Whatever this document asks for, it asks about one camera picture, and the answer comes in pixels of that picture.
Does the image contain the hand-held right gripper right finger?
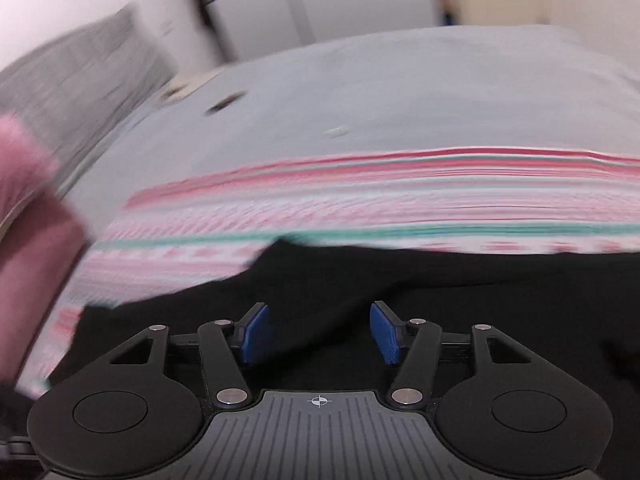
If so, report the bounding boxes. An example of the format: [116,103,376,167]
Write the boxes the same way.
[369,301,538,407]

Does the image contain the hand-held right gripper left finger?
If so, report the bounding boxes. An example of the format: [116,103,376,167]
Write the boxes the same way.
[107,302,273,407]

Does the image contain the black pants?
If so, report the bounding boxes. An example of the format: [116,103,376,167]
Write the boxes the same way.
[47,237,640,480]

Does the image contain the striped patterned blanket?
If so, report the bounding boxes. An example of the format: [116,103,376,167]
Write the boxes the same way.
[15,146,640,396]

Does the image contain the pink velvet pillow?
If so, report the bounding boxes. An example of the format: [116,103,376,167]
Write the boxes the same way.
[0,112,66,233]
[0,195,96,386]

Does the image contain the small black object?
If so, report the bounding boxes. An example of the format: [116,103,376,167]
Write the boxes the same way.
[205,91,248,116]

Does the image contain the grey bed sheet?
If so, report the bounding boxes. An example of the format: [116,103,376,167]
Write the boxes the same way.
[55,24,640,201]

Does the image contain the beige cloth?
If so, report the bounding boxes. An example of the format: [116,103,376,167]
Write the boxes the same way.
[160,72,221,103]

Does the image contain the white and taupe wardrobe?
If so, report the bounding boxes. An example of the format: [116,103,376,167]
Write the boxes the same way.
[185,0,451,61]

